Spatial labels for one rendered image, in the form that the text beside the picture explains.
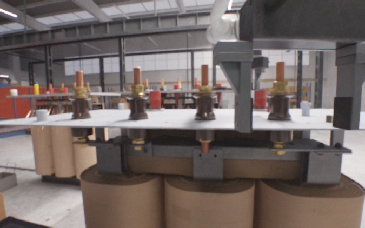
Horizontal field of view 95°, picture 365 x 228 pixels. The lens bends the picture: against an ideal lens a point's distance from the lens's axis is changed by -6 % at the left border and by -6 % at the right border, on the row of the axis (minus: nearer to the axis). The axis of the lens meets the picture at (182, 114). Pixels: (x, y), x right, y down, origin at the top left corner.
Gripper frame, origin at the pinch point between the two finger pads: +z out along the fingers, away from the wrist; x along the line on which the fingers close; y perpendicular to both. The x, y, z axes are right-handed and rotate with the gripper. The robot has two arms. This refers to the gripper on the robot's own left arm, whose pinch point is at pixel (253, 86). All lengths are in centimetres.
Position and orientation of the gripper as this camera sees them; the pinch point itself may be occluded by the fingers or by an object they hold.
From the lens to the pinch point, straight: 94.4
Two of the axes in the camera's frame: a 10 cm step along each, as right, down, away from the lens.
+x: -5.5, -0.7, 8.3
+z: 0.2, 10.0, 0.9
